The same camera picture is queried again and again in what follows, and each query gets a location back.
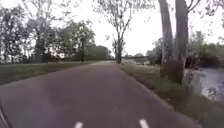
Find grass strip by water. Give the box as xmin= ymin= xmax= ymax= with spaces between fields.
xmin=116 ymin=63 xmax=224 ymax=128

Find water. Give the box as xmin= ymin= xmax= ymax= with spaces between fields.
xmin=191 ymin=67 xmax=224 ymax=103

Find thick pale tree trunk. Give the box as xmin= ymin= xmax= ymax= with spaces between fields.
xmin=157 ymin=0 xmax=175 ymax=78
xmin=173 ymin=0 xmax=201 ymax=86

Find dark reddish asphalt path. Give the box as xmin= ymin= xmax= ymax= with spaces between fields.
xmin=0 ymin=60 xmax=205 ymax=128

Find robot's own part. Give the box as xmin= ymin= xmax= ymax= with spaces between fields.
xmin=73 ymin=121 xmax=84 ymax=128
xmin=138 ymin=118 xmax=151 ymax=128

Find grass verge with slope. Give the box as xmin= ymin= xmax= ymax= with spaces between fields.
xmin=0 ymin=60 xmax=101 ymax=86

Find tall thin-crowned tree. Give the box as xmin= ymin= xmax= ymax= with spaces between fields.
xmin=94 ymin=0 xmax=154 ymax=65

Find row of trees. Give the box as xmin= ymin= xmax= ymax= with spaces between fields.
xmin=0 ymin=0 xmax=113 ymax=65

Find low dark bridge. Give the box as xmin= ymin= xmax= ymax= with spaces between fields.
xmin=123 ymin=55 xmax=151 ymax=66

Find dark bushy tree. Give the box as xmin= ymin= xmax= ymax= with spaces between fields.
xmin=145 ymin=37 xmax=165 ymax=67

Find bushes beside water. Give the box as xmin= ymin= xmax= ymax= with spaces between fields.
xmin=186 ymin=31 xmax=224 ymax=69

